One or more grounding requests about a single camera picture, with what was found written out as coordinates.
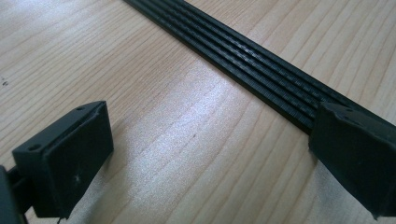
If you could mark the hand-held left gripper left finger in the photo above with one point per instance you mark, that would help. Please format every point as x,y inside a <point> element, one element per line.
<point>68,155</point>

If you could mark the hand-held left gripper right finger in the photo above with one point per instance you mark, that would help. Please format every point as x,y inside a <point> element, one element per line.
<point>358,155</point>

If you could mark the black ribbed strip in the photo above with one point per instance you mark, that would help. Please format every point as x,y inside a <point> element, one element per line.
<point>249,62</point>

